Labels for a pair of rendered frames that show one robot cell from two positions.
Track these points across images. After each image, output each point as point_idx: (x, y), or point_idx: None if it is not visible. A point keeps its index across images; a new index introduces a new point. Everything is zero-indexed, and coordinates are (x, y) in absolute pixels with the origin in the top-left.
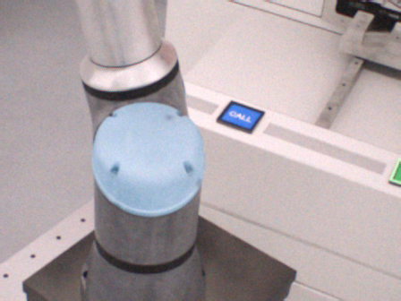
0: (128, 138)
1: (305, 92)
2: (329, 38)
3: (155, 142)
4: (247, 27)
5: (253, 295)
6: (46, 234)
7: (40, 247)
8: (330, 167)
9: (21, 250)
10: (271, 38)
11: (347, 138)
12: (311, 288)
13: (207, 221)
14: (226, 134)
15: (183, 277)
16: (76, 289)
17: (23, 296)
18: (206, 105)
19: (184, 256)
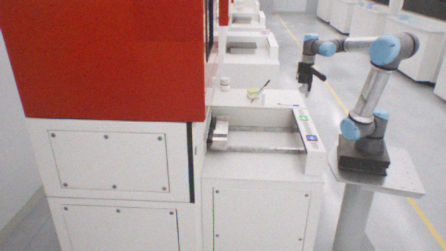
0: (381, 111)
1: (249, 157)
2: (209, 157)
3: (377, 109)
4: (218, 174)
5: None
6: (360, 182)
7: (366, 182)
8: (312, 126)
9: (370, 184)
10: (222, 168)
11: (299, 125)
12: None
13: (340, 145)
14: (320, 139)
15: None
16: (381, 155)
17: (381, 179)
18: (311, 144)
19: None
